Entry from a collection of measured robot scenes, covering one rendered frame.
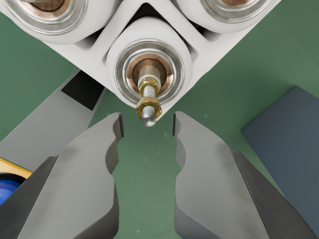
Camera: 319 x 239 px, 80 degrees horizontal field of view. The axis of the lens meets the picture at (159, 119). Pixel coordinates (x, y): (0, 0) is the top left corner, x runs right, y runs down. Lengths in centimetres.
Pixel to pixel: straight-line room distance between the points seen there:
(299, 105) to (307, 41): 14
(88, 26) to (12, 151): 15
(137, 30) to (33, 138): 17
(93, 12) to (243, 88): 42
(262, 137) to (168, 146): 26
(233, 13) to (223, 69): 30
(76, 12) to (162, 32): 8
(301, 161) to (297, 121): 10
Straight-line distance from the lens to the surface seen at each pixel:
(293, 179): 47
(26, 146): 25
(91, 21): 21
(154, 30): 21
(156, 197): 77
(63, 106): 32
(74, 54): 30
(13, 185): 24
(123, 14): 27
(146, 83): 17
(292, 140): 51
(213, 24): 21
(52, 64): 52
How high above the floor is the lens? 45
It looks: 58 degrees down
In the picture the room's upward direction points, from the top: 176 degrees clockwise
